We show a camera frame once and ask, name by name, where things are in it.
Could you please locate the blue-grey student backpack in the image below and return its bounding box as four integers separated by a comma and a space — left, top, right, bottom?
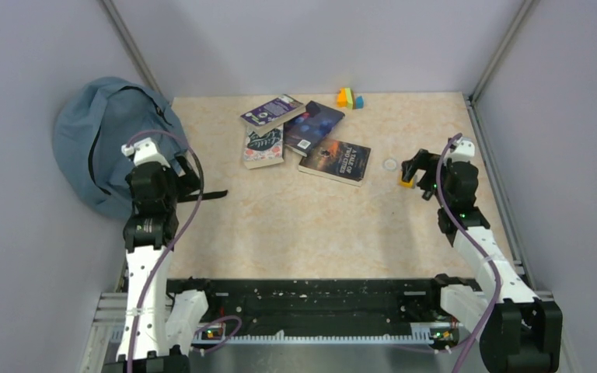
52, 77, 229, 221

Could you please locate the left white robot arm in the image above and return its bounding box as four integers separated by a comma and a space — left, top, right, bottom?
102, 162, 204, 372

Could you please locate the orange pencil sharpener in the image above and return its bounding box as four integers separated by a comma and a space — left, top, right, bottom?
399, 175, 416, 189

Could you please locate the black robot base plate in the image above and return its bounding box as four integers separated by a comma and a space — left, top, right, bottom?
166, 274, 479, 343

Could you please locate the wrist white camera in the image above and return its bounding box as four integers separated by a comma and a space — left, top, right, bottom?
121, 138, 170, 168
447, 137, 476, 162

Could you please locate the dark blue bokeh book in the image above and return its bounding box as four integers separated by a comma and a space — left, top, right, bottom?
284, 101, 345, 156

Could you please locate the aluminium frame rail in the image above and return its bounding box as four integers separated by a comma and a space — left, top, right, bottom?
79, 291, 578, 373

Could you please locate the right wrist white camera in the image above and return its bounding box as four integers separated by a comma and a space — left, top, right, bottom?
447, 137, 476, 162

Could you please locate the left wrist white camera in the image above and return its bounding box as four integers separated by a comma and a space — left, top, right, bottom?
121, 138, 170, 168

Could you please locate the floral Little Women book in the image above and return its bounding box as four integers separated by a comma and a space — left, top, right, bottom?
243, 126, 284, 169

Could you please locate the colourful sticky note stack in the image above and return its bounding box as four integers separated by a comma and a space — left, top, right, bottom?
336, 87, 365, 110

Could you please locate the purple paperback book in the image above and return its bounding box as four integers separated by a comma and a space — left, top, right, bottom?
239, 94, 306, 136

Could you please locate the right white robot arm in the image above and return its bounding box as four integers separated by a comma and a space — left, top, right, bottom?
401, 149, 563, 372

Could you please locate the A Tale of Two Cities book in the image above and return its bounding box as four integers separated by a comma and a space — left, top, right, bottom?
298, 138, 372, 187

